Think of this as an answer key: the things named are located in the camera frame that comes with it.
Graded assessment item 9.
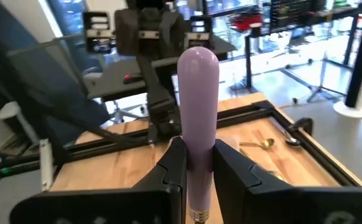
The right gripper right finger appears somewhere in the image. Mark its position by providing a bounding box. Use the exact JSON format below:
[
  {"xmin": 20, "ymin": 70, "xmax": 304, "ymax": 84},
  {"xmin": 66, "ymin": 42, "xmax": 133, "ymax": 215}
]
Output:
[{"xmin": 213, "ymin": 138, "xmax": 362, "ymax": 224}]

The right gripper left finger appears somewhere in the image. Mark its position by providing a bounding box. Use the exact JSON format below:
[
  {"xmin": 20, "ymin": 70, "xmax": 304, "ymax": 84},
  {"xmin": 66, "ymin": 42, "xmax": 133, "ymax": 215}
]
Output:
[{"xmin": 9, "ymin": 136, "xmax": 188, "ymax": 224}]

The purple-handled gold cutlery piece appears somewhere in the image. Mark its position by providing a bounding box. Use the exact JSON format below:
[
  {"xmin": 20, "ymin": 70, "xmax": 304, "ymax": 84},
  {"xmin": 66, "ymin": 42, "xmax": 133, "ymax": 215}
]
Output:
[{"xmin": 177, "ymin": 45, "xmax": 221, "ymax": 224}]

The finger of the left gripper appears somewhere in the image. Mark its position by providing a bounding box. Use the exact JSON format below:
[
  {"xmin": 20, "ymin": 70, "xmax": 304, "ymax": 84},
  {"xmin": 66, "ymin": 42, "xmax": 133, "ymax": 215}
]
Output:
[
  {"xmin": 185, "ymin": 14, "xmax": 215, "ymax": 51},
  {"xmin": 82, "ymin": 11, "xmax": 115, "ymax": 54}
]

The black tripod stand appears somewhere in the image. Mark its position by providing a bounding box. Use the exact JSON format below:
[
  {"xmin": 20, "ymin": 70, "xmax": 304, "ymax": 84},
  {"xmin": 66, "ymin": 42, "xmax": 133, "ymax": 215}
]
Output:
[{"xmin": 305, "ymin": 46, "xmax": 348, "ymax": 103}]

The black table edge clamp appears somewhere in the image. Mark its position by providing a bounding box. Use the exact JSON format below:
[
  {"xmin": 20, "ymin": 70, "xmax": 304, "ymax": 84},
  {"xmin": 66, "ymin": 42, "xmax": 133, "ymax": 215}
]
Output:
[{"xmin": 287, "ymin": 116, "xmax": 315, "ymax": 137}]

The red tool case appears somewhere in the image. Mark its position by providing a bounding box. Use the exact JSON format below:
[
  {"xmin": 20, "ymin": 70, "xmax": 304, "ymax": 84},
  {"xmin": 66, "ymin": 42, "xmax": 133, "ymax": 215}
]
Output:
[{"xmin": 230, "ymin": 11, "xmax": 264, "ymax": 32}]

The white chair armrest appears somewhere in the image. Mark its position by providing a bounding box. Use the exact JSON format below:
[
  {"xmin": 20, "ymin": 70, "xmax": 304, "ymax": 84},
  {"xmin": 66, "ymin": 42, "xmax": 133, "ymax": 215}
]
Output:
[{"xmin": 0, "ymin": 100, "xmax": 22, "ymax": 121}]

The black cup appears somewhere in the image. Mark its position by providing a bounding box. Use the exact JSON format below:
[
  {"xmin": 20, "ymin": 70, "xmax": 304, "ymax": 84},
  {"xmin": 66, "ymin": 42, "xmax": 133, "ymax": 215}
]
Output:
[{"xmin": 249, "ymin": 22, "xmax": 263, "ymax": 39}]

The black computer mouse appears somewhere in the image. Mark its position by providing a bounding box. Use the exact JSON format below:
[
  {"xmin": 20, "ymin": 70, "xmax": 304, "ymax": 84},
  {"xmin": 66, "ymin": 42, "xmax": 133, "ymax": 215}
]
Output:
[{"xmin": 123, "ymin": 72, "xmax": 145, "ymax": 85}]

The grey mesh office chair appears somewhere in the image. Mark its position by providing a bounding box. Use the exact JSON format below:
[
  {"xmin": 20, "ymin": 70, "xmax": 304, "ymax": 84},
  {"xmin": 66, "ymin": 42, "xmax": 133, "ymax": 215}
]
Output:
[{"xmin": 6, "ymin": 32, "xmax": 110, "ymax": 125}]

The silver aluminium bracket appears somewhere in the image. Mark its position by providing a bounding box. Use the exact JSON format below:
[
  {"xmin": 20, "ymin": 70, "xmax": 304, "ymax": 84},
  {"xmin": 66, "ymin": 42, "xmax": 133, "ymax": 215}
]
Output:
[{"xmin": 39, "ymin": 138, "xmax": 55, "ymax": 192}]

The grey desk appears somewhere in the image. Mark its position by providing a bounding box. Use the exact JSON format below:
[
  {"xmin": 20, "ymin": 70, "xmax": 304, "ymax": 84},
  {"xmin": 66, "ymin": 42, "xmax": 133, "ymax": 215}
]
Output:
[{"xmin": 84, "ymin": 55, "xmax": 182, "ymax": 102}]

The black metal workbench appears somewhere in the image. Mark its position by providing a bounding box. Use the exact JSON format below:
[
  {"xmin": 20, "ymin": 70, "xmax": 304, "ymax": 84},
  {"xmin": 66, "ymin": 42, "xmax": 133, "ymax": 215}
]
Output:
[{"xmin": 244, "ymin": 0, "xmax": 362, "ymax": 91}]

